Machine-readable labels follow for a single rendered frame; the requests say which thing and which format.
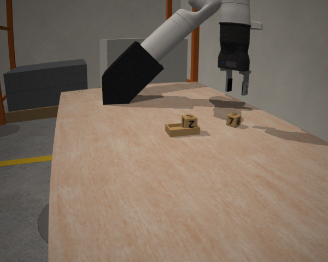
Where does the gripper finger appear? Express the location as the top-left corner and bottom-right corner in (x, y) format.
(239, 70), (251, 96)
(220, 68), (232, 92)

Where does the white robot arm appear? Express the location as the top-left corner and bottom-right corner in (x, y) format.
(140, 0), (250, 62)

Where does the tan wooden tray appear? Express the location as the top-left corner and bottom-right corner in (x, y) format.
(165, 123), (200, 137)

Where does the tan wooden number cube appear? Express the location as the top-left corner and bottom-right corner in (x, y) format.
(181, 114), (197, 128)
(226, 113), (242, 128)

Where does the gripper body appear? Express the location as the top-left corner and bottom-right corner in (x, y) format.
(218, 3), (262, 72)

